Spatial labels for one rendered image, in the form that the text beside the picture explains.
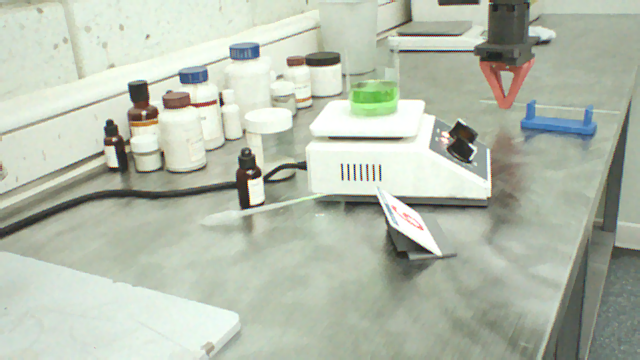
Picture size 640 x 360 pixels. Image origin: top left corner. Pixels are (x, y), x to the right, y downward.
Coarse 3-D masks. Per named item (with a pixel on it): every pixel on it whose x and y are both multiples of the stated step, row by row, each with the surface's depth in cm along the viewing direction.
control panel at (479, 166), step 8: (432, 128) 74; (440, 128) 75; (448, 128) 77; (432, 136) 72; (440, 136) 73; (448, 136) 74; (432, 144) 69; (440, 144) 71; (448, 144) 72; (480, 144) 77; (440, 152) 68; (480, 152) 75; (456, 160) 69; (480, 160) 72; (464, 168) 68; (472, 168) 69; (480, 168) 70; (480, 176) 68
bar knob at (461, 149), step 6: (456, 138) 70; (462, 138) 70; (450, 144) 71; (456, 144) 70; (462, 144) 70; (468, 144) 69; (450, 150) 69; (456, 150) 70; (462, 150) 69; (468, 150) 69; (474, 150) 69; (456, 156) 69; (462, 156) 69; (468, 156) 69; (468, 162) 69
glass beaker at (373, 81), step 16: (352, 48) 73; (368, 48) 74; (384, 48) 68; (352, 64) 70; (368, 64) 69; (384, 64) 69; (352, 80) 71; (368, 80) 69; (384, 80) 70; (352, 96) 71; (368, 96) 70; (384, 96) 70; (352, 112) 72; (368, 112) 71; (384, 112) 71
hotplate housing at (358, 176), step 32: (320, 160) 70; (352, 160) 69; (384, 160) 69; (416, 160) 68; (448, 160) 68; (320, 192) 72; (352, 192) 71; (416, 192) 69; (448, 192) 68; (480, 192) 68
